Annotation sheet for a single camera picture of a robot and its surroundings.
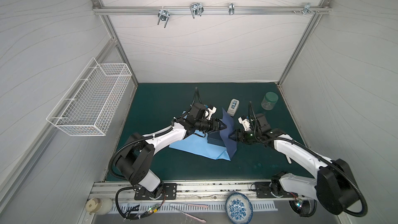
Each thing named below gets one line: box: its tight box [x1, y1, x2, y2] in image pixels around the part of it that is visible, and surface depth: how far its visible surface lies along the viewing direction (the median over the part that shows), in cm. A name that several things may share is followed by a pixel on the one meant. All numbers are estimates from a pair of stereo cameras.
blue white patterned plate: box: [225, 192, 253, 224], surface depth 69 cm
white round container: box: [85, 197, 113, 216], surface depth 64 cm
